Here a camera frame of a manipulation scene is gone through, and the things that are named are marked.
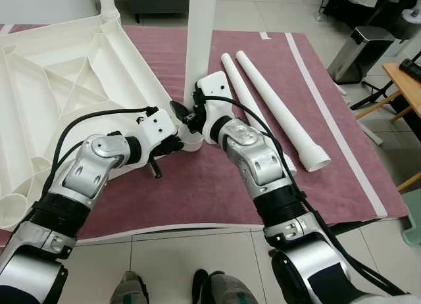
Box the white plastic children table top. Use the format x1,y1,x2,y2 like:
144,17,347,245
0,16,205,231

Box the mauve tablecloth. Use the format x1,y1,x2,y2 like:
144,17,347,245
0,24,409,242

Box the dark grey armchair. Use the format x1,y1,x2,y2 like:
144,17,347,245
120,0,191,22

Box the grey robot left foot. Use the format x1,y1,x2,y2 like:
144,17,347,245
109,271,151,304

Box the grey robot foot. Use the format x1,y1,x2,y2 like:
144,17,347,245
192,270,260,304
109,271,151,304

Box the grey robot right foot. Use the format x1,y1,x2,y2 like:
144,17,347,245
192,270,260,304

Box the green plastic stool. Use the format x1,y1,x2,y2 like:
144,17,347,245
401,189,421,247

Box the wooden side table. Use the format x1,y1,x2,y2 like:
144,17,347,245
382,63,421,191

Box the black device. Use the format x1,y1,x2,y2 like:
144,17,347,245
399,59,421,81

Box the grey metal pedal bin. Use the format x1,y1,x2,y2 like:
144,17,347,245
327,26,395,86

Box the white plastic strip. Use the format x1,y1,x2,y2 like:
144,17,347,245
334,84,384,145

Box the dark hanging clothes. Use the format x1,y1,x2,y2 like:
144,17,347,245
322,0,421,28

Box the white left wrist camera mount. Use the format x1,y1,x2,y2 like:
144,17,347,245
136,109,178,147

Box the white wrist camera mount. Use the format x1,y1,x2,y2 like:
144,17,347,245
197,72,231,143
136,109,178,147

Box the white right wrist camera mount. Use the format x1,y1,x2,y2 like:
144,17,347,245
197,72,231,143

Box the black metal table frame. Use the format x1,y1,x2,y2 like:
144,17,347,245
329,220,370,232

